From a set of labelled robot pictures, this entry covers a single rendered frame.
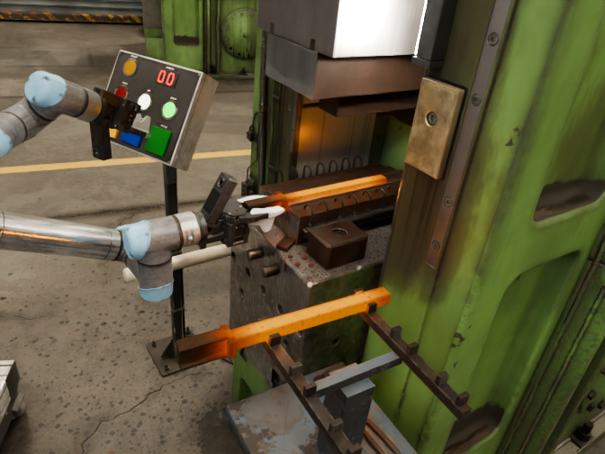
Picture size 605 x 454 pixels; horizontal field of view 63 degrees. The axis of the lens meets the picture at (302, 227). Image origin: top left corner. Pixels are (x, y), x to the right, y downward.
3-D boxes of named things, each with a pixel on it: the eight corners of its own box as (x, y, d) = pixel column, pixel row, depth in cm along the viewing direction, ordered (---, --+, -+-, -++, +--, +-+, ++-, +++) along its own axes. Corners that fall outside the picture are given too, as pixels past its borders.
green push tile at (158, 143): (161, 157, 141) (170, 131, 141) (143, 149, 144) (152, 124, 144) (166, 158, 143) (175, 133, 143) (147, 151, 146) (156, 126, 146)
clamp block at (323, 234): (325, 271, 112) (329, 247, 108) (304, 252, 118) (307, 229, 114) (366, 258, 118) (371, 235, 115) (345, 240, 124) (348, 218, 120)
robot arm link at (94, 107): (83, 121, 115) (60, 113, 118) (98, 126, 119) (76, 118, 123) (93, 90, 115) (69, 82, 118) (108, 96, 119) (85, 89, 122)
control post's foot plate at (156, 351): (161, 380, 195) (160, 363, 191) (143, 344, 211) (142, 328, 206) (212, 360, 206) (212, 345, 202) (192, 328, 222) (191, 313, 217)
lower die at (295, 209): (296, 244, 120) (300, 213, 116) (257, 207, 134) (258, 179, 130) (420, 211, 141) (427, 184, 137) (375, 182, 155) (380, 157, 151)
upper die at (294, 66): (311, 100, 102) (317, 52, 97) (265, 75, 116) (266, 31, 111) (451, 86, 123) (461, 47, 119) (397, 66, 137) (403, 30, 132)
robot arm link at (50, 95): (16, 82, 109) (42, 60, 106) (59, 98, 119) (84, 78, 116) (25, 112, 107) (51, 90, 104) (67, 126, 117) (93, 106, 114)
